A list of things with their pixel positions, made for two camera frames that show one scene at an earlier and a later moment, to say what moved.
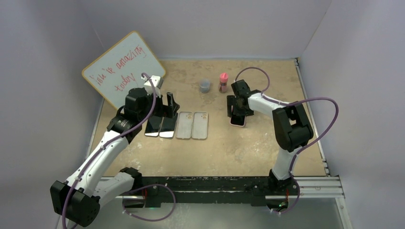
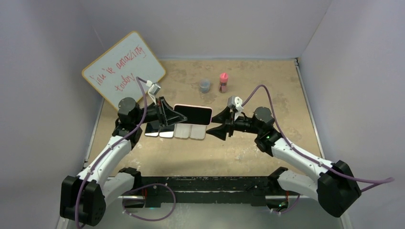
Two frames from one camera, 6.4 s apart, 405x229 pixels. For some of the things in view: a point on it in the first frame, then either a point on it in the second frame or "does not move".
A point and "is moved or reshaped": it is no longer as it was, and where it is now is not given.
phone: (153, 125) does not move
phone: (238, 120) is moved or reshaped
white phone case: (184, 125) does not move
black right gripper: (231, 102) → (221, 131)
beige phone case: (199, 125) does not move
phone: (168, 126) does not move
